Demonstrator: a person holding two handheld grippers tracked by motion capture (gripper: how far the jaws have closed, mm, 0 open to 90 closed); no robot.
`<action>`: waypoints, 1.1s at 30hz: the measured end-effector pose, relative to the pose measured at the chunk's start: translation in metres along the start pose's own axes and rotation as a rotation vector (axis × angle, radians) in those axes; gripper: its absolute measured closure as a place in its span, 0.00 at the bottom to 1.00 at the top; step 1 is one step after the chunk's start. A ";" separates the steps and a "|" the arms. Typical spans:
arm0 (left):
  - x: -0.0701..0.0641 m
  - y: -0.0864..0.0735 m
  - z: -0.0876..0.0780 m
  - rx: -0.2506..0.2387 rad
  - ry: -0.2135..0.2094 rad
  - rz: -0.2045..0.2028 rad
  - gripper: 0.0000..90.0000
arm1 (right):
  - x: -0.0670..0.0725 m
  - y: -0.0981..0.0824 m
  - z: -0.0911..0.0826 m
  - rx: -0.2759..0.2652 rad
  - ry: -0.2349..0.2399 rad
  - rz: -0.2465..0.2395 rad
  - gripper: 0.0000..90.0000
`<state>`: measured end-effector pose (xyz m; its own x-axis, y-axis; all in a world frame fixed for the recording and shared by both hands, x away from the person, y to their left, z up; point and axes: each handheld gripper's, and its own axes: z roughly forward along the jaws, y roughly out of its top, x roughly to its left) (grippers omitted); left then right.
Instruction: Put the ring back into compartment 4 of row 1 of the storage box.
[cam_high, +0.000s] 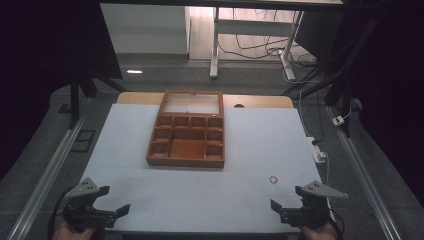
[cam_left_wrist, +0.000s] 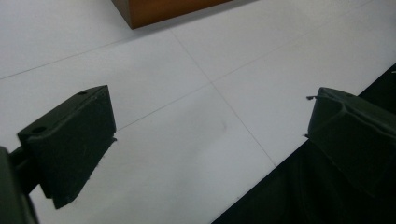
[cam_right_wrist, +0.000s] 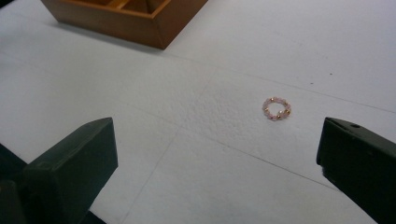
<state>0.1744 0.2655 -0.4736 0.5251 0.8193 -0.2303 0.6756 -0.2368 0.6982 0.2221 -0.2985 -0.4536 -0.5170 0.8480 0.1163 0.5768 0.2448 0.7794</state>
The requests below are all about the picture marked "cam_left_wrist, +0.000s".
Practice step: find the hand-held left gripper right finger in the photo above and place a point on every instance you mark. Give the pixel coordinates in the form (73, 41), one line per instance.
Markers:
(351, 140)

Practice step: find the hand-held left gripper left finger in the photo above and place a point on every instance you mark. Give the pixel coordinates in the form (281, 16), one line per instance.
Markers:
(71, 140)

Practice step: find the brown wooden box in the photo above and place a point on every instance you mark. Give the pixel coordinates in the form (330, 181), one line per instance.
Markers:
(162, 11)

